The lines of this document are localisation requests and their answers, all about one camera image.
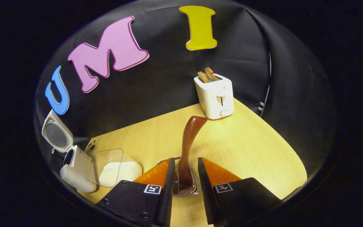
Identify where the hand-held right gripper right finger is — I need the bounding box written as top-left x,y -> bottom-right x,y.
198,157 -> 283,225

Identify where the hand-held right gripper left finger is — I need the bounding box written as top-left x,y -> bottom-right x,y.
96,158 -> 176,227

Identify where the metal chopstick holder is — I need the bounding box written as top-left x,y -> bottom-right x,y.
158,157 -> 201,197

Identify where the white rice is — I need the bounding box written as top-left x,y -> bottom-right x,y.
99,162 -> 143,188

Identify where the brown wooden spoon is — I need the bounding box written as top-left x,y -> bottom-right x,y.
178,116 -> 208,193

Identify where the clear plastic rice box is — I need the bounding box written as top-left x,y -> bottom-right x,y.
86,148 -> 143,189

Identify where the white rice cooker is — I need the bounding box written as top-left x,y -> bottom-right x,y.
41,109 -> 97,193

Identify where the white toaster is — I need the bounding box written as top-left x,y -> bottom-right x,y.
194,73 -> 234,120

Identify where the black backdrop cloth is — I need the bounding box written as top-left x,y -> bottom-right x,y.
35,0 -> 338,189

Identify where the thin power cable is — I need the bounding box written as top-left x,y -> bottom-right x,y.
258,52 -> 272,118

